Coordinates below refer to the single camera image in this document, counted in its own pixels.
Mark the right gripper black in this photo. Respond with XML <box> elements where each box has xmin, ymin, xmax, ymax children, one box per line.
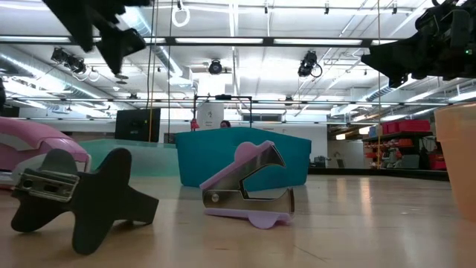
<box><xmin>360</xmin><ymin>0</ymin><xmax>476</xmax><ymax>89</ymax></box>

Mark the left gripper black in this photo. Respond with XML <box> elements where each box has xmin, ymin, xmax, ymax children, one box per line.
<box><xmin>42</xmin><ymin>0</ymin><xmax>147</xmax><ymax>75</ymax></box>

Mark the purple staple remover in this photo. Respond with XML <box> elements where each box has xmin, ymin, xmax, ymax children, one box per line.
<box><xmin>199</xmin><ymin>140</ymin><xmax>296</xmax><ymax>230</ymax></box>

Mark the red storage bin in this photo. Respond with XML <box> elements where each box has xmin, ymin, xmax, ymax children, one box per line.
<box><xmin>382</xmin><ymin>119</ymin><xmax>431</xmax><ymax>135</ymax></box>

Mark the storage shelf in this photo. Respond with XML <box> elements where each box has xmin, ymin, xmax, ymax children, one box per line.
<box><xmin>362</xmin><ymin>118</ymin><xmax>450</xmax><ymax>172</ymax></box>

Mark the orange translucent bin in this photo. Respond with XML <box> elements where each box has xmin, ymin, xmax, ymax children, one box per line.
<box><xmin>434</xmin><ymin>102</ymin><xmax>476</xmax><ymax>224</ymax></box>

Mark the translucent teal plastic lid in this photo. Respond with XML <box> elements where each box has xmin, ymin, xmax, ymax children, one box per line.
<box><xmin>77</xmin><ymin>138</ymin><xmax>181</xmax><ymax>178</ymax></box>

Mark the dark teal plastic bin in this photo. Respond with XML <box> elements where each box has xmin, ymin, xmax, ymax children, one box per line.
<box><xmin>174</xmin><ymin>127</ymin><xmax>312</xmax><ymax>188</ymax></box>

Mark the black ceiling camera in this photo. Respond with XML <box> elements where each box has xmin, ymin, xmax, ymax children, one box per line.
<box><xmin>207</xmin><ymin>59</ymin><xmax>224</xmax><ymax>76</ymax></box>
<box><xmin>51</xmin><ymin>47</ymin><xmax>88</xmax><ymax>74</ymax></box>
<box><xmin>297</xmin><ymin>51</ymin><xmax>323</xmax><ymax>78</ymax></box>

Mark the white cable loop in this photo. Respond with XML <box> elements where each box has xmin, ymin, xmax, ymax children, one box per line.
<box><xmin>171</xmin><ymin>2</ymin><xmax>191</xmax><ymax>28</ymax></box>

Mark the black rig frame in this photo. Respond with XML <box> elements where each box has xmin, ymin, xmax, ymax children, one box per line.
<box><xmin>192</xmin><ymin>94</ymin><xmax>254</xmax><ymax>130</ymax></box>

